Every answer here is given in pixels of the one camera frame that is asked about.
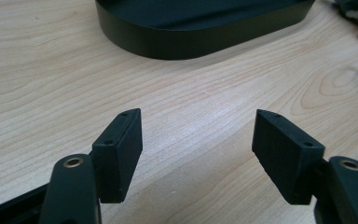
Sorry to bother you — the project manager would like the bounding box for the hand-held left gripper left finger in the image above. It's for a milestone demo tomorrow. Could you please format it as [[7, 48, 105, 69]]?
[[91, 107, 144, 204]]

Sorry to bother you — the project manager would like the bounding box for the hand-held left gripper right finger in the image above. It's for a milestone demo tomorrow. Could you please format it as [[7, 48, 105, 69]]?
[[251, 108, 325, 205]]

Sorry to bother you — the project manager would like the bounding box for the black key rack with tray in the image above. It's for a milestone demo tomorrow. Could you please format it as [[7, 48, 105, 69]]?
[[94, 0, 316, 61]]

